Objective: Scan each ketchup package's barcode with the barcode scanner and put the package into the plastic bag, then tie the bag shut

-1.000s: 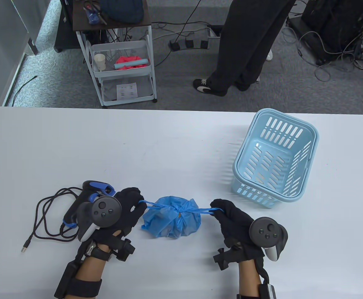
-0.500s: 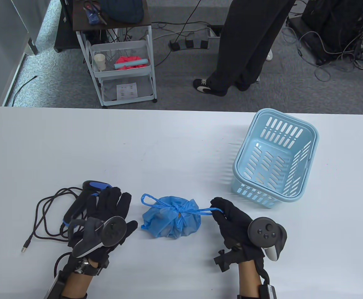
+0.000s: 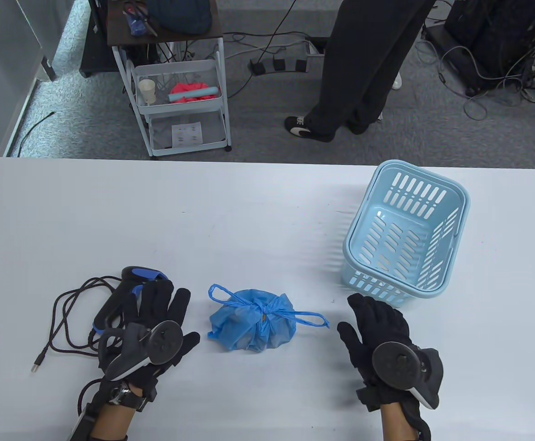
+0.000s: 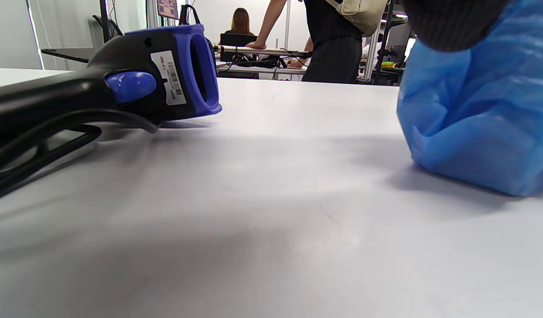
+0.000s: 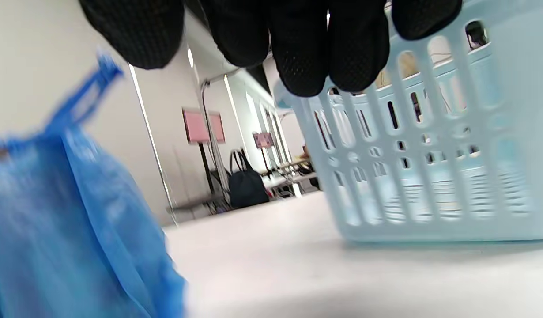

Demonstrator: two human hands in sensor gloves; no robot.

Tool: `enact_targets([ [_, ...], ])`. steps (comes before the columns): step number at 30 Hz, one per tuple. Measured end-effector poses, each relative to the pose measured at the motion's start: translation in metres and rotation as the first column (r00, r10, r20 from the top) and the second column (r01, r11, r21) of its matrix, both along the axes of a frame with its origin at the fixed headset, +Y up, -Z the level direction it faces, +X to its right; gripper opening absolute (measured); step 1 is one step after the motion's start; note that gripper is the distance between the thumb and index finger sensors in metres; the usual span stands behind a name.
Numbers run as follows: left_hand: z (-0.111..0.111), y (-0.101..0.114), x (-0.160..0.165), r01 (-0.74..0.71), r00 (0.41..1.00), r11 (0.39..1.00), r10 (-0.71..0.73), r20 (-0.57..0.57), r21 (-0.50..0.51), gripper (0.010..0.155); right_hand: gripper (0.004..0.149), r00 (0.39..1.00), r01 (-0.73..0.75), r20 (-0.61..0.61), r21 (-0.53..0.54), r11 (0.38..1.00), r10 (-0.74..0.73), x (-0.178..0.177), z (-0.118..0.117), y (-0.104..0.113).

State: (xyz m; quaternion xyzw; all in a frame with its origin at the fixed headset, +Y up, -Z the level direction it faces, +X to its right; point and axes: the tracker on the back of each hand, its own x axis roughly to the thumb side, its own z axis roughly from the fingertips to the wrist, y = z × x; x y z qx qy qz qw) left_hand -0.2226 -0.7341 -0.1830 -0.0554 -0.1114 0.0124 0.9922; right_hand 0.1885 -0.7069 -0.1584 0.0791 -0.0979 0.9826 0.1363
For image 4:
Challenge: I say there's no person's left hand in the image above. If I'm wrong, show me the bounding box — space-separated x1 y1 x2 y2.
402 0 511 53

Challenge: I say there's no blue plastic bag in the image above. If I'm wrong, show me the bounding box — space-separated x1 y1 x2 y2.
396 0 543 197

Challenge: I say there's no black blue barcode scanner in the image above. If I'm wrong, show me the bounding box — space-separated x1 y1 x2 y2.
0 23 222 142

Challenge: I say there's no black metal rack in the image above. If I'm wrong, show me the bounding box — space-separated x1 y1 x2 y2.
371 0 413 85

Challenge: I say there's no cream cloth bag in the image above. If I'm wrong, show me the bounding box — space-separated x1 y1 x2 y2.
324 0 389 37

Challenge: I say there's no white office desk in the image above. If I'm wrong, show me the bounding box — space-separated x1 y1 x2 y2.
215 44 313 81

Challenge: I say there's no dark wooden cart top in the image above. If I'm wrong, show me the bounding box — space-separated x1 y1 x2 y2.
41 47 100 63

